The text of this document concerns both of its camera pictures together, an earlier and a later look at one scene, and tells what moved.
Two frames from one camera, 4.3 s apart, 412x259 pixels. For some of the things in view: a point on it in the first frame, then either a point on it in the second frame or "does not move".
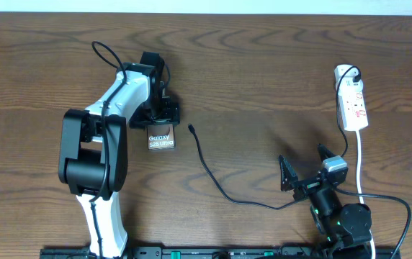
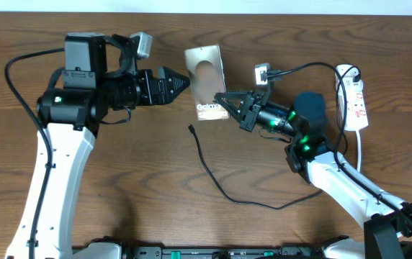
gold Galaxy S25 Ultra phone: [160, 137] to [206, 71]
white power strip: [351, 98] does not move
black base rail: [206, 252] does not move
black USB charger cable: [298, 200] does not move
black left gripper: [171, 116] to [167, 96]
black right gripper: [289, 178] to [248, 121]
